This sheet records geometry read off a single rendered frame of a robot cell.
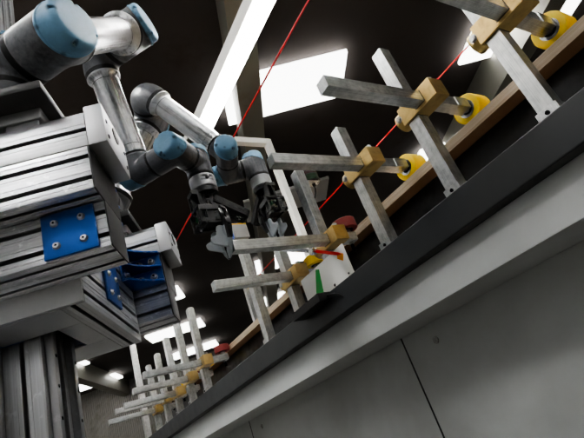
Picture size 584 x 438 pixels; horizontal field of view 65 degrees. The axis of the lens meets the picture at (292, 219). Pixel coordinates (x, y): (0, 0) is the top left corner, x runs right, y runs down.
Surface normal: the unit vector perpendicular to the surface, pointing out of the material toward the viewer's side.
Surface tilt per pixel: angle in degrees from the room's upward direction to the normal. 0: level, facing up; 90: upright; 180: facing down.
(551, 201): 90
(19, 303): 90
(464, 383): 90
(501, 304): 90
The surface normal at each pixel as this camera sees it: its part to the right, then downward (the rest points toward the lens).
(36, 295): 0.00, -0.44
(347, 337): -0.83, 0.04
